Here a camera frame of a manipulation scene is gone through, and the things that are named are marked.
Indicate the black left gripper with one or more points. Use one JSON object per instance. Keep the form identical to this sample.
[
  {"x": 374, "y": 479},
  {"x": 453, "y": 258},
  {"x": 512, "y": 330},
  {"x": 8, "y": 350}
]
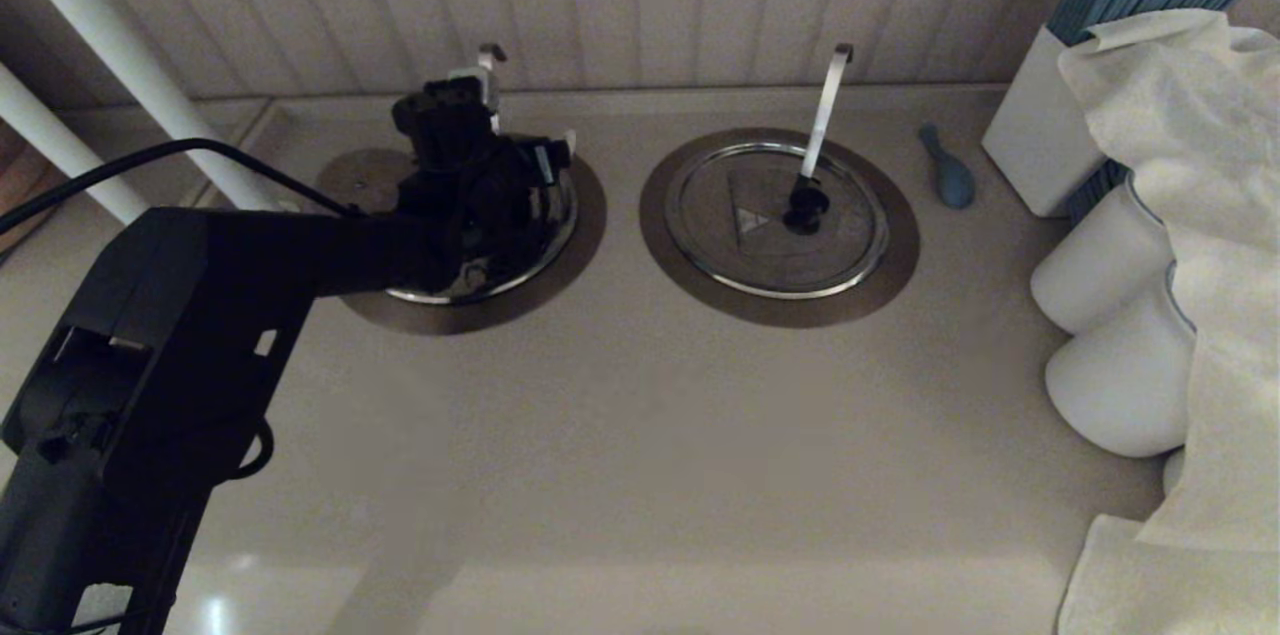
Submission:
[{"x": 495, "y": 200}]

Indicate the hinged steel lid black knob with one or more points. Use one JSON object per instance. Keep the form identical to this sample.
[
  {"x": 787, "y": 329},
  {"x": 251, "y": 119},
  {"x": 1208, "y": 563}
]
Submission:
[
  {"x": 545, "y": 255},
  {"x": 730, "y": 245}
]

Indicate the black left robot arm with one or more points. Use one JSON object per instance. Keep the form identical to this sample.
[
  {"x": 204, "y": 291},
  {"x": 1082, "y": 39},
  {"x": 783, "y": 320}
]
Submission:
[{"x": 150, "y": 365}]

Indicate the small blue spoon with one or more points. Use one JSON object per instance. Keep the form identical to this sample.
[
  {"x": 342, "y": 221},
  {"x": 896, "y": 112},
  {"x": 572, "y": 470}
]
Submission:
[{"x": 952, "y": 180}]

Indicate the white round pole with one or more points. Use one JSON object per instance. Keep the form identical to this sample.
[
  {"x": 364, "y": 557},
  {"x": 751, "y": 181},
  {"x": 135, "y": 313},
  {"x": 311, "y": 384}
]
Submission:
[
  {"x": 130, "y": 55},
  {"x": 60, "y": 140}
]

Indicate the white box holder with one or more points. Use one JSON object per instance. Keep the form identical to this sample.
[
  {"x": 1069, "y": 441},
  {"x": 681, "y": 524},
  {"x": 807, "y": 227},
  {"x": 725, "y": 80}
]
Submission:
[{"x": 1030, "y": 135}]

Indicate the brown wooden board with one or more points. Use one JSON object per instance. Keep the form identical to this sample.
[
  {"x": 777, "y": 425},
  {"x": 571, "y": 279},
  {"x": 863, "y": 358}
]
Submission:
[{"x": 15, "y": 180}]

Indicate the white cylindrical container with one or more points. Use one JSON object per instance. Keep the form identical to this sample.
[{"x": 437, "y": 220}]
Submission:
[
  {"x": 1120, "y": 385},
  {"x": 1090, "y": 265}
]

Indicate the white woven cloth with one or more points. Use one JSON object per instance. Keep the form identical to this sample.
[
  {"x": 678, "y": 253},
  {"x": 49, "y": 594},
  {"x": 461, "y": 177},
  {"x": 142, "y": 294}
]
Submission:
[{"x": 1210, "y": 215}]

